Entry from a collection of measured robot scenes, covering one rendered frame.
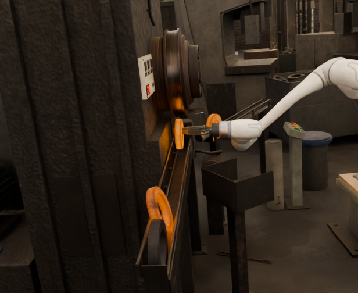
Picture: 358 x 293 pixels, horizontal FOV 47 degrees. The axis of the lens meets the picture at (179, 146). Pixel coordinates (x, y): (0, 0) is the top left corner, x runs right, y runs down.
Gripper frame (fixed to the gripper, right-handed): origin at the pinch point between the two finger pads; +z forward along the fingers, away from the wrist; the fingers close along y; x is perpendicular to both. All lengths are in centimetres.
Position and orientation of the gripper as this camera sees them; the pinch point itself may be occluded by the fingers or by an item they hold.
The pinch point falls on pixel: (179, 130)
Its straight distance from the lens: 213.0
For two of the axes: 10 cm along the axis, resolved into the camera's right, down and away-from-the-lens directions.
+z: -10.0, 0.2, 0.9
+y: 0.8, -2.8, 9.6
